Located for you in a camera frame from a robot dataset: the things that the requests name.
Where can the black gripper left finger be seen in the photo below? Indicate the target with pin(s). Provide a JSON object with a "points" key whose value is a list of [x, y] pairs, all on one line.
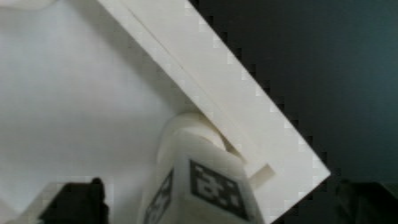
{"points": [[76, 206]]}

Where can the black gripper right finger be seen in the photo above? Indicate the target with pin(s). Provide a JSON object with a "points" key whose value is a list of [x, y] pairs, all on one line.
{"points": [[366, 203]]}

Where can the white table leg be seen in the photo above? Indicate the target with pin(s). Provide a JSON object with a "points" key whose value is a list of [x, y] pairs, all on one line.
{"points": [[197, 192]]}

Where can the white square tabletop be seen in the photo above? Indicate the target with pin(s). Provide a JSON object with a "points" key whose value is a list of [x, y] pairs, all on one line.
{"points": [[110, 64]]}

